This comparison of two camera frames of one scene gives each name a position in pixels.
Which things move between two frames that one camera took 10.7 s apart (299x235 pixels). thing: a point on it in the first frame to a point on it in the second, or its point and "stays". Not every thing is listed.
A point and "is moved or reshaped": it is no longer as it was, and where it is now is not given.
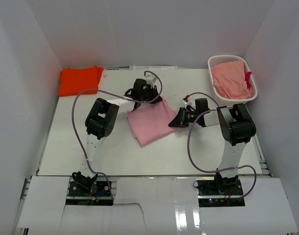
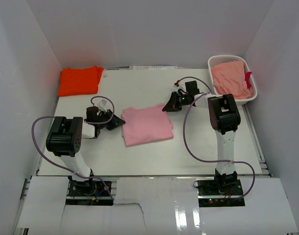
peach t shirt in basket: (229, 80) stays
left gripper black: (154, 94) to (115, 122)
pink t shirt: (150, 122) is moved or reshaped
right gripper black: (180, 120) to (172, 105)
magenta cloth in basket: (247, 75) stays
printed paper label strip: (153, 67) stays
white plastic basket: (217, 59) stays
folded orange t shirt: (73, 81) stays
